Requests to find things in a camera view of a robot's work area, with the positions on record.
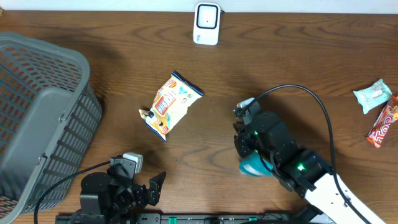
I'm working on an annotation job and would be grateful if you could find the red orange snack bar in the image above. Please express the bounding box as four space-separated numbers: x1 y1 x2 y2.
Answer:
366 95 397 148

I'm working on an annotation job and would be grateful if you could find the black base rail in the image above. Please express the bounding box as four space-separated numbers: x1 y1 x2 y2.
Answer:
55 212 336 224

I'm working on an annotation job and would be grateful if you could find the light teal wipes packet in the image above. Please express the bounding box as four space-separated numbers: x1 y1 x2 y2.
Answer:
353 79 392 114

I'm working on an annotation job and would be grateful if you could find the white barcode scanner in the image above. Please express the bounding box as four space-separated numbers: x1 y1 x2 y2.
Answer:
193 2 221 45

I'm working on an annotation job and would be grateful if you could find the teal mouthwash bottle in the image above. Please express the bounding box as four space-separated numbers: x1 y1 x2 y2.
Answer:
239 153 273 177

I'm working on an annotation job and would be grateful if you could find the grey plastic basket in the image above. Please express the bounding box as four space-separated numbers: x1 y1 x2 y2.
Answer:
1 32 103 223

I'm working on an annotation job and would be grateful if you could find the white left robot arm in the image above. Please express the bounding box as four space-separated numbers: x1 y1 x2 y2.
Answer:
78 154 166 223

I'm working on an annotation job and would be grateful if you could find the yellow snack bag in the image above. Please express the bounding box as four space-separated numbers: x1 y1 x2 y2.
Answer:
139 71 203 142

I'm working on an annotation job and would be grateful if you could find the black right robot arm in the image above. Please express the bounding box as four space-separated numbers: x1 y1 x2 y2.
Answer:
234 101 383 223

